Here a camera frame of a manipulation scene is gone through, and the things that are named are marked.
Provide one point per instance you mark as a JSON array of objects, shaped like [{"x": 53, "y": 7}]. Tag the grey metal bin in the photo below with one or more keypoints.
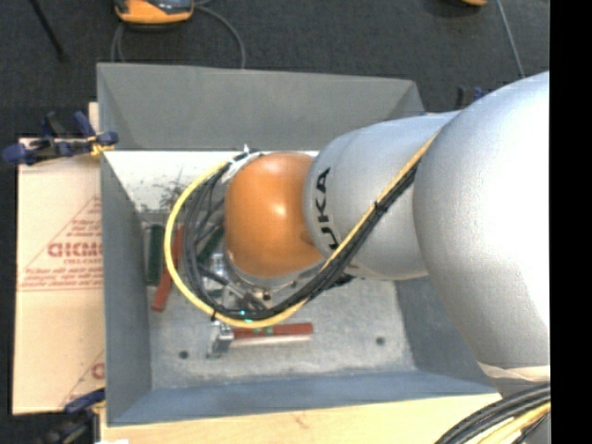
[{"x": 287, "y": 114}]

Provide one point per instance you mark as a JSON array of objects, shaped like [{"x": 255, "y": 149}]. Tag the brown cardboard board red print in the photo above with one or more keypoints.
[{"x": 60, "y": 322}]

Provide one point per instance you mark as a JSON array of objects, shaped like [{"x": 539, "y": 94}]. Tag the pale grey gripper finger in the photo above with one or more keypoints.
[{"x": 223, "y": 336}]

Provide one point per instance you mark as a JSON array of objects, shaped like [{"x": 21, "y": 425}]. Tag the dark green flat block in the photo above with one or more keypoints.
[{"x": 156, "y": 252}]

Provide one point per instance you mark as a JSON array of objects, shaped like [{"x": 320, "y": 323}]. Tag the red-brown flat block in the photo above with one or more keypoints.
[
  {"x": 162, "y": 292},
  {"x": 277, "y": 333}
]

